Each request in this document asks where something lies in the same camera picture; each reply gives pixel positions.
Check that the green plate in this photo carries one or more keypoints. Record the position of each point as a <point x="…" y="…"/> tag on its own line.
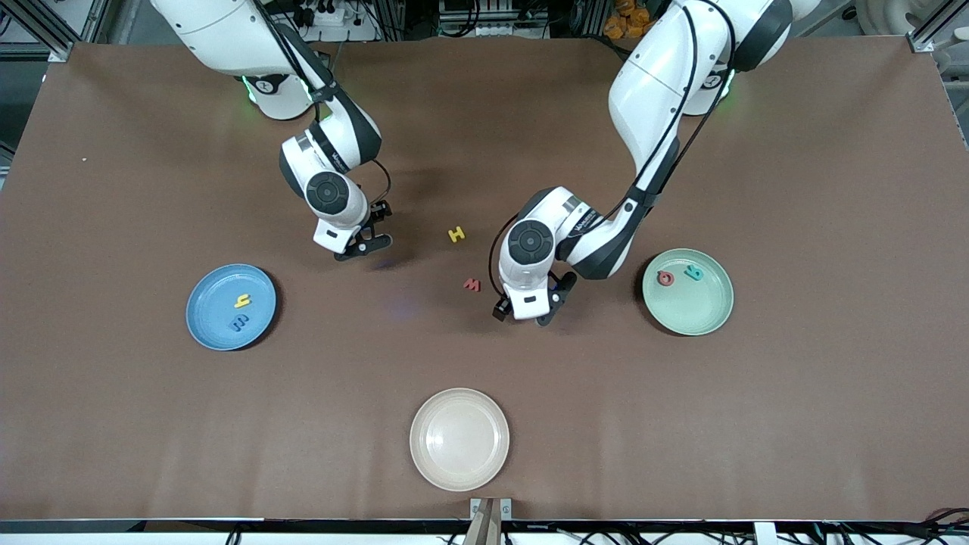
<point x="689" y="314"/>

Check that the yellow small letter h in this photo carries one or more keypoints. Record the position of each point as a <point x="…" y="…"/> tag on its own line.
<point x="242" y="302"/>

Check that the aluminium frame profile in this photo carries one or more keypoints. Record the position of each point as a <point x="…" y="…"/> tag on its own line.
<point x="925" y="42"/>
<point x="30" y="23"/>

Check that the beige plate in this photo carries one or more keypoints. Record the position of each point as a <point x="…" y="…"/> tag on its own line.
<point x="459" y="439"/>

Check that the blue plate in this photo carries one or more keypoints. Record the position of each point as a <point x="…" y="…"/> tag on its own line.
<point x="212" y="303"/>

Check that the orange snack bags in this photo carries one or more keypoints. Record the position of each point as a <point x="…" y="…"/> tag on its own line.
<point x="624" y="23"/>

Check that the white power strip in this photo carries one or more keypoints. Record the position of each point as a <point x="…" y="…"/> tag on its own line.
<point x="352" y="30"/>

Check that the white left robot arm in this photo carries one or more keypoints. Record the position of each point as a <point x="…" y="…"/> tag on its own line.
<point x="658" y="83"/>

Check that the teal letter R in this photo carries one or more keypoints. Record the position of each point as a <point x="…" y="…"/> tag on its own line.
<point x="693" y="274"/>

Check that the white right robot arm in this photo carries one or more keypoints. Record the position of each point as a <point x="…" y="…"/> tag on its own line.
<point x="227" y="30"/>

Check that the blue letter e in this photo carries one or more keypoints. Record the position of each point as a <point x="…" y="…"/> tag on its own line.
<point x="240" y="324"/>

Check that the red letter Q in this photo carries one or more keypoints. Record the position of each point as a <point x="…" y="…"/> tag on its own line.
<point x="659" y="278"/>

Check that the yellow capital letter H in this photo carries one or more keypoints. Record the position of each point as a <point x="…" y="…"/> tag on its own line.
<point x="456" y="235"/>

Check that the brown table cover sheet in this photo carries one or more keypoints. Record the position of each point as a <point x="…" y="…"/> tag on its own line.
<point x="833" y="416"/>

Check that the metal mount bracket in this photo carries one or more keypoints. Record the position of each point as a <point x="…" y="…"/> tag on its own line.
<point x="490" y="509"/>

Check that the red letter w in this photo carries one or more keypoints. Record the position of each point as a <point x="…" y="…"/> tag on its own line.
<point x="472" y="286"/>

